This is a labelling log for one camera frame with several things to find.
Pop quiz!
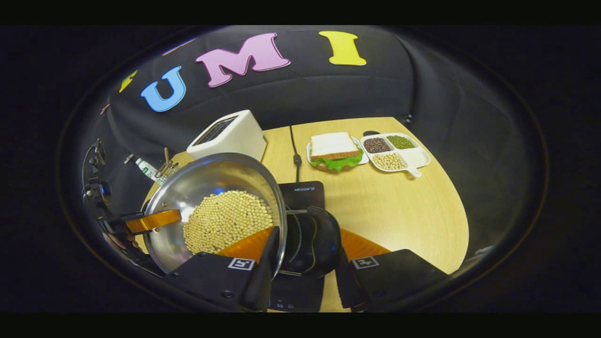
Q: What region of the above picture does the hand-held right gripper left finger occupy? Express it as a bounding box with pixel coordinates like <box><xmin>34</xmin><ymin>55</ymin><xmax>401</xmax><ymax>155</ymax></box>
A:
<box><xmin>164</xmin><ymin>225</ymin><xmax>281</xmax><ymax>313</ymax></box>

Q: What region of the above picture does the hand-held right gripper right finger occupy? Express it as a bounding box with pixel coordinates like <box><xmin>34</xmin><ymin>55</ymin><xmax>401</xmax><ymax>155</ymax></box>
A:
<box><xmin>334</xmin><ymin>229</ymin><xmax>452</xmax><ymax>311</ymax></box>

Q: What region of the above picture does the steel pot with soybeans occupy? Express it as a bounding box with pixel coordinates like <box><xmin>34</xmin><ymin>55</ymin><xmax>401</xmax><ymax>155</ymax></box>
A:
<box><xmin>143</xmin><ymin>153</ymin><xmax>342</xmax><ymax>278</ymax></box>

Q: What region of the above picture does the black induction cooktop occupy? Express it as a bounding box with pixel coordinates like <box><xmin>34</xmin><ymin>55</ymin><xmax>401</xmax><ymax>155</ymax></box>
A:
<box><xmin>268</xmin><ymin>181</ymin><xmax>327</xmax><ymax>313</ymax></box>

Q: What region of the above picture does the white drink bottle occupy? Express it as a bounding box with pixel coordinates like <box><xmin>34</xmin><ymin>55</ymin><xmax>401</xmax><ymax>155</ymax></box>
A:
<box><xmin>135</xmin><ymin>158</ymin><xmax>161</xmax><ymax>182</ymax></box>

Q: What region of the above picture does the white toaster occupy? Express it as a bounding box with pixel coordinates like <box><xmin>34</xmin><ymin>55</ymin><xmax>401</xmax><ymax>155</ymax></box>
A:
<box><xmin>186</xmin><ymin>110</ymin><xmax>267</xmax><ymax>162</ymax></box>

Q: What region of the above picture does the white divided bean tray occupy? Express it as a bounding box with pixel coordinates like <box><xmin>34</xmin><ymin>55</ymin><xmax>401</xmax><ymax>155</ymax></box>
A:
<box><xmin>361</xmin><ymin>132</ymin><xmax>431</xmax><ymax>178</ymax></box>

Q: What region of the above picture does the white sandwich plate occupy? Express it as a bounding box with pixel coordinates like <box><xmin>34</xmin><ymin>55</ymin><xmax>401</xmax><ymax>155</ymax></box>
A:
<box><xmin>307</xmin><ymin>136</ymin><xmax>370</xmax><ymax>170</ymax></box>

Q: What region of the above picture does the sandwich with lettuce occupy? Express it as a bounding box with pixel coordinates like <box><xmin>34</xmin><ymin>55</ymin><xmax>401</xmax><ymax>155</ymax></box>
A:
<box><xmin>310</xmin><ymin>132</ymin><xmax>364</xmax><ymax>172</ymax></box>

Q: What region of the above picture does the wire utensil holder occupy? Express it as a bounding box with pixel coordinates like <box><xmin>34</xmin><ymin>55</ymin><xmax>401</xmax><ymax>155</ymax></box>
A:
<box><xmin>155</xmin><ymin>160</ymin><xmax>180</xmax><ymax>184</ymax></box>

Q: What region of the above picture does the black cooktop cable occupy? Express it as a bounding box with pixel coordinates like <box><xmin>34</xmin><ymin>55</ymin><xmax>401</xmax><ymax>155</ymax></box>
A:
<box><xmin>289</xmin><ymin>125</ymin><xmax>302</xmax><ymax>183</ymax></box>

